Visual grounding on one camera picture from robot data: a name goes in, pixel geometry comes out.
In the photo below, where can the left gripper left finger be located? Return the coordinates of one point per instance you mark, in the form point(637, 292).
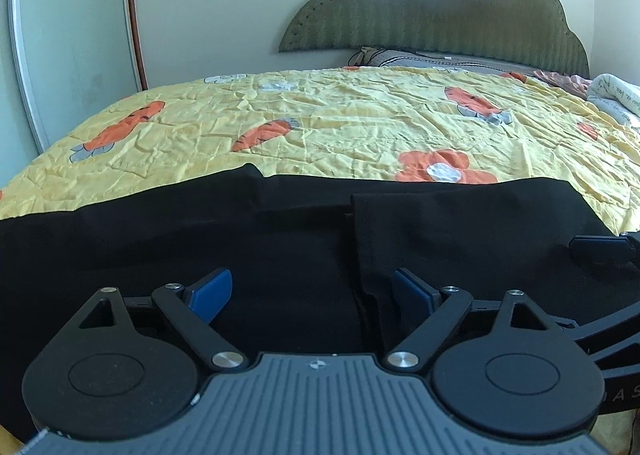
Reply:
point(207, 297)

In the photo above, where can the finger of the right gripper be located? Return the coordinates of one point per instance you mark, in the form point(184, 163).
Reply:
point(600, 249)

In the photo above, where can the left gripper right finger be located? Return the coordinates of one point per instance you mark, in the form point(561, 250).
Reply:
point(416, 300)

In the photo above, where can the black pants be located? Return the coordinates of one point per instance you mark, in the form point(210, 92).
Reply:
point(311, 259)

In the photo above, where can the white folded blanket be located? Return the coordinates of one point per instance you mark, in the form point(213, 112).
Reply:
point(617, 98)

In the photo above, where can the pink floral cloth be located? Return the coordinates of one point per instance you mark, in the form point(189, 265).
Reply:
point(574, 84)

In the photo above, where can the yellow carrot print quilt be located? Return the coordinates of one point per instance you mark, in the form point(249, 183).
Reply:
point(145, 375)

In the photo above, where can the grey striped pillow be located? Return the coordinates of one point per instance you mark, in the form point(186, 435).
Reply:
point(380, 57)

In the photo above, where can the green quilted headboard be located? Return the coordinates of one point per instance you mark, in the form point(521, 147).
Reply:
point(528, 32)

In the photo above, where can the white floral wardrobe door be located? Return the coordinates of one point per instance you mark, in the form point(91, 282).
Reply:
point(61, 62)

